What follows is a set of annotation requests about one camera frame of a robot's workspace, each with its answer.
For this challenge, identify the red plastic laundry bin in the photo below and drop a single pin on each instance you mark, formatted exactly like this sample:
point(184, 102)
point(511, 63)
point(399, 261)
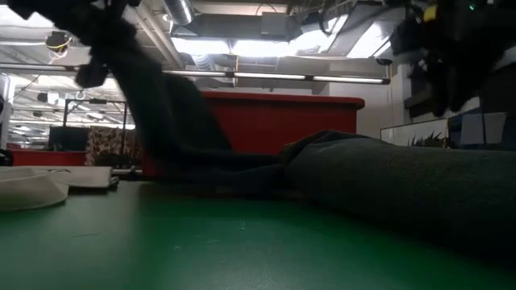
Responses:
point(282, 121)

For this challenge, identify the dark blue jeans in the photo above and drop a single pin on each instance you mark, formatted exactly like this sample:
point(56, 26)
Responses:
point(403, 189)

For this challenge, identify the white cloth tote bag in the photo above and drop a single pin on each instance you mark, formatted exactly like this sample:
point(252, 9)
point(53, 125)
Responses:
point(40, 185)

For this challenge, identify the black box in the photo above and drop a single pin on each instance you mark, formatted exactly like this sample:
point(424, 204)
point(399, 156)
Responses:
point(68, 139)

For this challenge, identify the red flat crate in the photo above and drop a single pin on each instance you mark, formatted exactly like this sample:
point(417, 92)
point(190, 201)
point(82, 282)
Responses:
point(48, 158)

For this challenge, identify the succulent plant in black pot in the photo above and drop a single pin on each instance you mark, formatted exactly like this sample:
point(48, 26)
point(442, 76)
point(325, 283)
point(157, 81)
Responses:
point(429, 141)

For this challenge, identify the black metal rack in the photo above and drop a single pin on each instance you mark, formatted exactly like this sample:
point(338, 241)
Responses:
point(96, 101)

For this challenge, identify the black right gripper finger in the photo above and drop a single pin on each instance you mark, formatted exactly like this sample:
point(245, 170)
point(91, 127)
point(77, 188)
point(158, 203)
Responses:
point(465, 92)
point(439, 96)

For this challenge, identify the patterned box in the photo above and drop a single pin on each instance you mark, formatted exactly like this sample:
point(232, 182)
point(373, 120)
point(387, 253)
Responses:
point(109, 145)

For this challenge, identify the green table mat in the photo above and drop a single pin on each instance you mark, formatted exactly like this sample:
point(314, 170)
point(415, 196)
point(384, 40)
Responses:
point(201, 241)

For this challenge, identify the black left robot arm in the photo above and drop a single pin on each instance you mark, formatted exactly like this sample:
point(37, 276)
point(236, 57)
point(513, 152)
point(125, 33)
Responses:
point(80, 16)

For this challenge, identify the long ceiling light strip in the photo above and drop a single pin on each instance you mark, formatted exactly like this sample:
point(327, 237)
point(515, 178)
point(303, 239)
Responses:
point(270, 75)

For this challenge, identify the black ceiling camera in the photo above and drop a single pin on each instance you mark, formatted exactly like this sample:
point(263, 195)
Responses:
point(58, 40)

